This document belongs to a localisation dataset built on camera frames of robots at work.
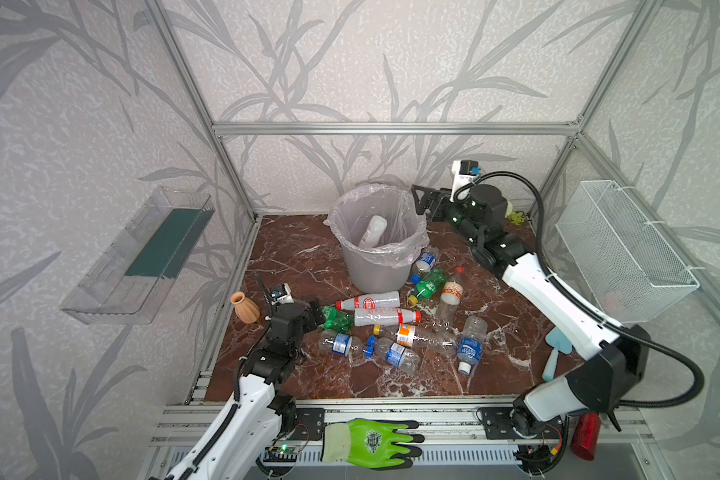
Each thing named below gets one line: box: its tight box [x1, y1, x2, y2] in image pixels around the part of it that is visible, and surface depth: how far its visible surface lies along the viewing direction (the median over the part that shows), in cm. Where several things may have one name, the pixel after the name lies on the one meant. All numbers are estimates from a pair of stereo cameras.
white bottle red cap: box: [335, 291, 400, 311], surface depth 93 cm
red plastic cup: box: [570, 412, 602, 461], surface depth 71 cm
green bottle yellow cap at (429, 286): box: [408, 268, 448, 307], surface depth 96 cm
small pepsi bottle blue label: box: [411, 252, 436, 283], surface depth 103 cm
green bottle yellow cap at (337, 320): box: [321, 306, 354, 334], surface depth 91 cm
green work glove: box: [320, 418, 426, 469], surface depth 72 cm
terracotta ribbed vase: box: [230, 291, 260, 324], surface depth 86 cm
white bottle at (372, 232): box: [358, 215, 388, 249], surface depth 94 cm
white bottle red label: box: [354, 308, 423, 327], surface depth 90 cm
